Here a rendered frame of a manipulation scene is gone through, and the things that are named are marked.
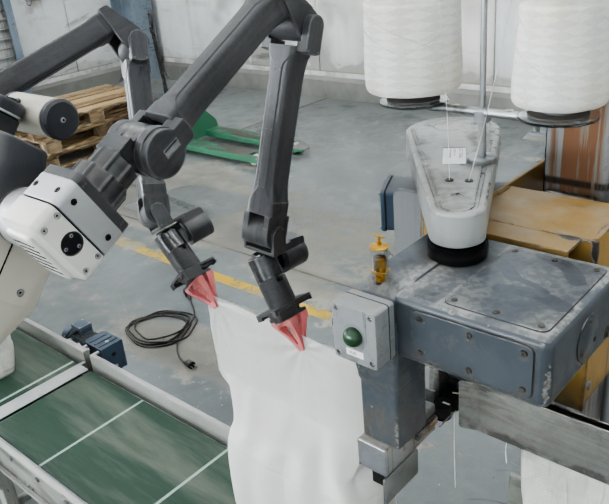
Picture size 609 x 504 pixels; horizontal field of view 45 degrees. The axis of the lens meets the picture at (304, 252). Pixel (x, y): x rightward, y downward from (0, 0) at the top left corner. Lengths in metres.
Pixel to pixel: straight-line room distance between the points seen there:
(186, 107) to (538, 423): 0.73
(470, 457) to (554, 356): 1.86
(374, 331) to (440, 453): 1.83
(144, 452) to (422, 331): 1.47
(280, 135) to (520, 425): 0.64
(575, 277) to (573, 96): 0.25
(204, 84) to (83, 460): 1.47
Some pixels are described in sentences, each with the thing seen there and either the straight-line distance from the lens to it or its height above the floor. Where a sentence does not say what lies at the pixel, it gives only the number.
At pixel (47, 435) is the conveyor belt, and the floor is 0.38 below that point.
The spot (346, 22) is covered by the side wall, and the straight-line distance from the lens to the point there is 7.59.
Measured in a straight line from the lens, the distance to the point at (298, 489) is 1.56.
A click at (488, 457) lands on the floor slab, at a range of 2.79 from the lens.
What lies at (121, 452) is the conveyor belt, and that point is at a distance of 2.37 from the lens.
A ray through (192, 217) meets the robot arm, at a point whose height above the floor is 1.22.
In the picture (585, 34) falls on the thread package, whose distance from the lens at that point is 1.11.
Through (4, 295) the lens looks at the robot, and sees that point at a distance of 1.21.
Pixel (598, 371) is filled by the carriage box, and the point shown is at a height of 1.06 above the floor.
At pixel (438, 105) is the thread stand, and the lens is 1.27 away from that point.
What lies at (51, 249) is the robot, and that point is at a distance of 1.05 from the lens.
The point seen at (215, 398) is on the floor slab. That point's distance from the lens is 3.15.
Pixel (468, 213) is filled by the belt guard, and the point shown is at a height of 1.42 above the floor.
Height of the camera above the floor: 1.83
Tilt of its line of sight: 25 degrees down
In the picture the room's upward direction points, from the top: 5 degrees counter-clockwise
